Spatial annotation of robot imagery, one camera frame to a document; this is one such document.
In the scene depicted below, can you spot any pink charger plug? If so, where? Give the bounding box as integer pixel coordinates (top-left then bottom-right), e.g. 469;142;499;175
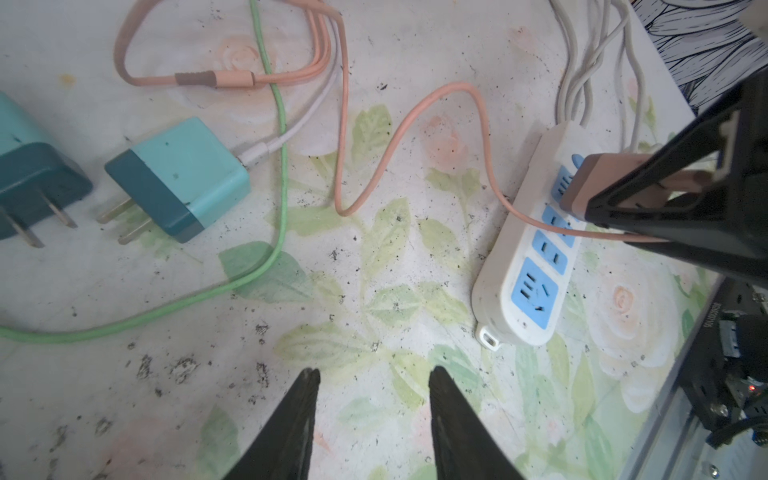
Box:
559;153;651;220

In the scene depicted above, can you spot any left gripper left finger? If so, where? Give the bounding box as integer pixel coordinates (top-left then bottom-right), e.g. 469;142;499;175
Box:
224;368;321;479

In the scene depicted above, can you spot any white blue power strip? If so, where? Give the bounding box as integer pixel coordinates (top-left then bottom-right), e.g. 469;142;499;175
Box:
471;121;599;351

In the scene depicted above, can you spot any pink charging cable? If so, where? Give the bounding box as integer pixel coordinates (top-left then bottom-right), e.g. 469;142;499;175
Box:
112;0;667;244

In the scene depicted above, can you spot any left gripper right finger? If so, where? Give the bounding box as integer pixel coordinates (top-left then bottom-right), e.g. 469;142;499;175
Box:
429;366;524;480

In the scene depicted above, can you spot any teal charger adapter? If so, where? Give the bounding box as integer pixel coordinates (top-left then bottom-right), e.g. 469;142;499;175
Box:
97;117;251;243
1;93;93;248

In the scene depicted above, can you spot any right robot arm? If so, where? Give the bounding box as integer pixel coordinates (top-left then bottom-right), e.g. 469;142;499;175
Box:
561;71;767;447

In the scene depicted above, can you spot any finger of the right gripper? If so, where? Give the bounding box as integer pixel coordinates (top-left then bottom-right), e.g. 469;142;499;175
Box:
590;69;767;204
586;173;767;252

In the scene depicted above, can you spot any light green cable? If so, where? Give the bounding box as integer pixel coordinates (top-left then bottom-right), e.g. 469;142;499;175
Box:
0;0;290;346

